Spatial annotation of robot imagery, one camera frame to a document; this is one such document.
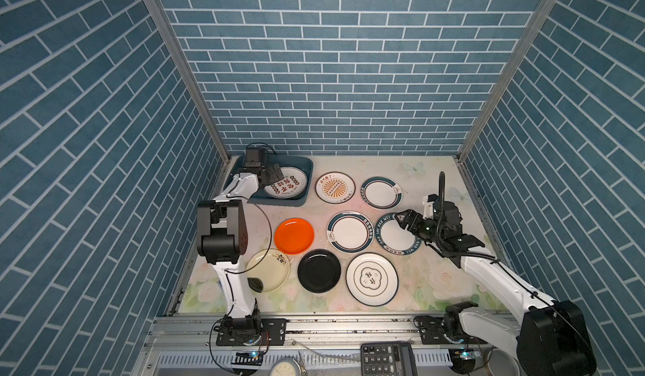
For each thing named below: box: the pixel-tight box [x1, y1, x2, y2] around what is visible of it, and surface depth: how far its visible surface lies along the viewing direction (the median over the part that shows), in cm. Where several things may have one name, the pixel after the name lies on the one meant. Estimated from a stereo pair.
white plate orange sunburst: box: [314, 171, 357, 204], surface depth 111 cm
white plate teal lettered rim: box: [374, 213, 423, 256], surface depth 93 cm
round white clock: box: [269, 358, 301, 376], surface depth 66 cm
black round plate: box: [297, 248, 341, 293], surface depth 87 cm
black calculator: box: [360, 341, 419, 376], surface depth 69 cm
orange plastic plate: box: [273, 217, 315, 256], surface depth 96 cm
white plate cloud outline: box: [345, 251, 399, 308], surface depth 85 cm
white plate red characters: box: [263, 166, 308, 199], surface depth 110 cm
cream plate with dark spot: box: [245, 248, 290, 293], surface depth 86 cm
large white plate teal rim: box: [326, 210, 375, 254], surface depth 97 cm
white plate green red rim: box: [360, 176, 404, 211], surface depth 110 cm
